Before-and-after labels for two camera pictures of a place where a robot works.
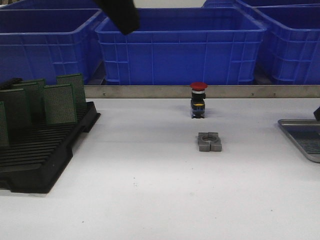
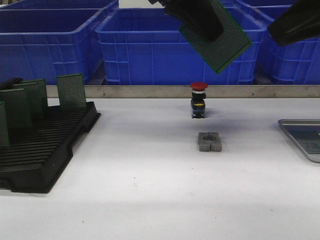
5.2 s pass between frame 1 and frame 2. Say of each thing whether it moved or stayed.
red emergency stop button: stayed
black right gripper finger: moved
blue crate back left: stayed
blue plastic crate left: stayed
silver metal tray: stayed
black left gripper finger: moved
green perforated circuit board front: stayed
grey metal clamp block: stayed
